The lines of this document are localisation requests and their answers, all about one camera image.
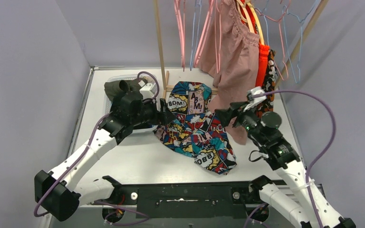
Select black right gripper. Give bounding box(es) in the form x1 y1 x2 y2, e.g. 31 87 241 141
214 100 266 144

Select comic print shorts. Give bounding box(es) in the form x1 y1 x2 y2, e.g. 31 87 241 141
154 81 237 174

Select olive green shorts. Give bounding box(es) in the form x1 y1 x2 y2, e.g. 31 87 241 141
104 78 147 102

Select thick pink plastic hanger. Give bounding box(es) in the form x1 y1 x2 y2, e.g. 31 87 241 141
193 0 215 68

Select thin blue wire hanger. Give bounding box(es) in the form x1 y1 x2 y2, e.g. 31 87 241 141
189 0 202 71

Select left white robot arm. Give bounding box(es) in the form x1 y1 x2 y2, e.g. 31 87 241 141
34 92 176 221

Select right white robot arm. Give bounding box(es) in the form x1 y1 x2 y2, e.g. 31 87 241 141
215 102 356 228

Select black orange patterned shorts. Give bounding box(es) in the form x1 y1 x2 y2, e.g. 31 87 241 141
255 49 278 117

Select dusty pink shorts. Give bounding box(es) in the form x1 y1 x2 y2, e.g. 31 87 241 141
196 0 262 145

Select orange red shorts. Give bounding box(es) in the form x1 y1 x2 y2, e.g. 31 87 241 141
236 0 270 87

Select white perforated plastic basket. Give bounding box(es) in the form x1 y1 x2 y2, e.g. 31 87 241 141
106 72 159 134

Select wooden clothes rack frame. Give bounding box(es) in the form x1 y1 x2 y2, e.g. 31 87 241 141
153 0 328 97

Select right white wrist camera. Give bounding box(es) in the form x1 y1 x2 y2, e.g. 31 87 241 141
243 86 267 111

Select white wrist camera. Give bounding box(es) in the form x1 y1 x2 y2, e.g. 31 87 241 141
243 86 267 111
139 83 157 99

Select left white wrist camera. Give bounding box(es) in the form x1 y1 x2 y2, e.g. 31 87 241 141
139 83 157 99

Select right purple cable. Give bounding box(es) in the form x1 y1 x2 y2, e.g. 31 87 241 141
245 90 337 228

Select purple cable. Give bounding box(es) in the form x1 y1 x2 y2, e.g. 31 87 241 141
245 90 337 228
33 71 161 227

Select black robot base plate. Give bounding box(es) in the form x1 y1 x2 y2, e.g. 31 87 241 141
88 175 284 221

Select empty blue wire hanger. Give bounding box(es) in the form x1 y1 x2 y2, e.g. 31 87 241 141
261 0 317 85

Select empty pink wire hanger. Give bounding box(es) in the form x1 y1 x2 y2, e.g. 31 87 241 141
255 0 292 82

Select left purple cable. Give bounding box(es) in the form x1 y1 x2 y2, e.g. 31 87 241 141
33 71 161 227

